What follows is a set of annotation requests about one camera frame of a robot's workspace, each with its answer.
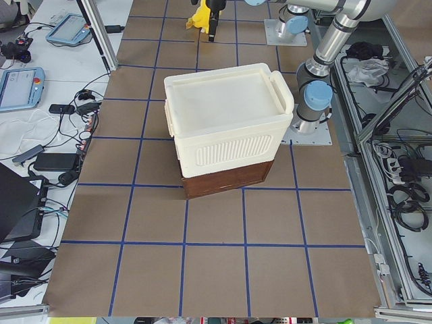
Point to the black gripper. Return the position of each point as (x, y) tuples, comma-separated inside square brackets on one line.
[(213, 7)]

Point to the aluminium frame post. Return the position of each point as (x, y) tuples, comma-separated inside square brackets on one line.
[(95, 23)]

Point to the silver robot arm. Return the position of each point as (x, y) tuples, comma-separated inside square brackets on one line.
[(315, 93), (292, 26)]

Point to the white plastic storage box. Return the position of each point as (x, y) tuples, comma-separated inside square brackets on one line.
[(227, 118)]

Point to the black laptop computer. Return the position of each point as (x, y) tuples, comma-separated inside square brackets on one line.
[(21, 201)]

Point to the black and white cloth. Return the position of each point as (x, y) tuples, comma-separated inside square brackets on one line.
[(371, 66)]

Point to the blue teach pendant tablet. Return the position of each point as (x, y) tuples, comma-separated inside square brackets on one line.
[(71, 31)]

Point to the black power adapter brick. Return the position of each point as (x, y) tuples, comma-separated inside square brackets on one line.
[(55, 161)]

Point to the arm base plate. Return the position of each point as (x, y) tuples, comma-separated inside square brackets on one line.
[(273, 38), (303, 133)]

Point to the yellow plush dinosaur toy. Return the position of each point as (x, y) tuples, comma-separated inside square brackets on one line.
[(200, 19)]

